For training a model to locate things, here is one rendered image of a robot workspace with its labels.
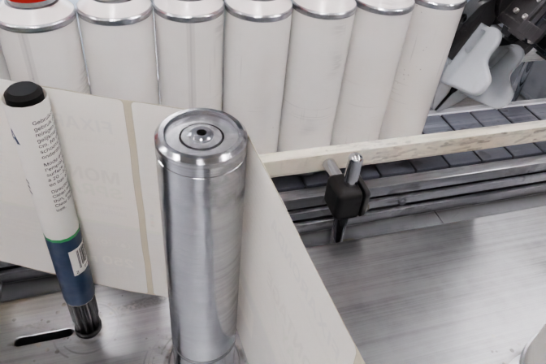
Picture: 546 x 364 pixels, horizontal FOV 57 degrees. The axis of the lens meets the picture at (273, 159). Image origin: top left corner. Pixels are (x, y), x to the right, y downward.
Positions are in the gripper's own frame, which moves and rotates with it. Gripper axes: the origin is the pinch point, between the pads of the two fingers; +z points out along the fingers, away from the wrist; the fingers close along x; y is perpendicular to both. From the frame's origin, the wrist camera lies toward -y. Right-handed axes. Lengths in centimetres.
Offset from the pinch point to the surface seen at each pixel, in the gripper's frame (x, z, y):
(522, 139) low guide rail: 8.5, -1.3, 4.6
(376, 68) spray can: -11.1, 0.0, 3.1
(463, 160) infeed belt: 4.6, 3.6, 4.2
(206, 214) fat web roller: -28.8, 4.4, 21.4
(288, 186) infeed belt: -11.7, 12.9, 4.4
